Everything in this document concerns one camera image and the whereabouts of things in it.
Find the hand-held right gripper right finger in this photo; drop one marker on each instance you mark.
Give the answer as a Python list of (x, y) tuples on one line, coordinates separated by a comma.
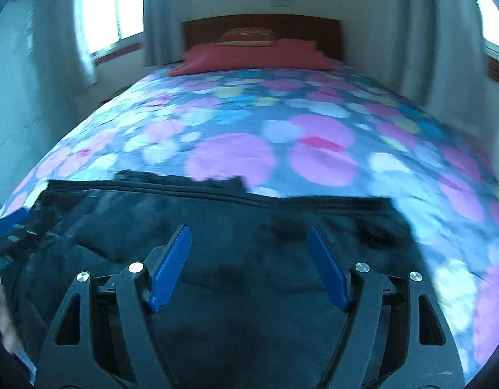
[(328, 269)]

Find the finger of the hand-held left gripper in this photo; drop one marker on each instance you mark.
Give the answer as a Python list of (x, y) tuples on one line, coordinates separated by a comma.
[(16, 221)]

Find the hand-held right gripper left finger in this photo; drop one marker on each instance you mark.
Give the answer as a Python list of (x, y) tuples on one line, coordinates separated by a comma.
[(170, 267)]

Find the black quilted jacket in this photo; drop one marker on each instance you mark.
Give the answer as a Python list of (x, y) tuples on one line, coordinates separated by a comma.
[(241, 291)]

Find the person's left hand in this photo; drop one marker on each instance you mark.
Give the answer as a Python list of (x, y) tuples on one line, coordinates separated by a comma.
[(8, 324)]

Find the frosted glass wardrobe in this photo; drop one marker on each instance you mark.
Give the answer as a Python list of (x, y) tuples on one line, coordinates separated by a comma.
[(30, 89)]

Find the floral circle-print bedspread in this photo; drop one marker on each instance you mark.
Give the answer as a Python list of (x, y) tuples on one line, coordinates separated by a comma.
[(298, 137)]

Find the dark wooden nightstand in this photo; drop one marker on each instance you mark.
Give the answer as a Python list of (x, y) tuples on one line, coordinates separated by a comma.
[(113, 96)]

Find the grey curtain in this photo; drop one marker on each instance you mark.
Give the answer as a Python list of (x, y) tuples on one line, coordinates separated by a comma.
[(83, 48), (162, 16), (440, 36)]

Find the red pillow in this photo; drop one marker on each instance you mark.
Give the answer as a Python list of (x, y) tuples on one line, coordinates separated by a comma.
[(249, 58)]

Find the dark wooden headboard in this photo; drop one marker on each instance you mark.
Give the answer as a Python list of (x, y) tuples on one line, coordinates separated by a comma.
[(326, 36)]

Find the small brown printed cushion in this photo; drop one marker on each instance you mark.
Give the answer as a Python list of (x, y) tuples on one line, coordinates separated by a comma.
[(247, 35)]

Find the bright window with wooden sill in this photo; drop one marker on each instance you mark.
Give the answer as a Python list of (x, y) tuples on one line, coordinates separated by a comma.
[(494, 24)]

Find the white wall socket plate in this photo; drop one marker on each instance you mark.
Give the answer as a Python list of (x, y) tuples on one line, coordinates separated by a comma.
[(283, 2)]

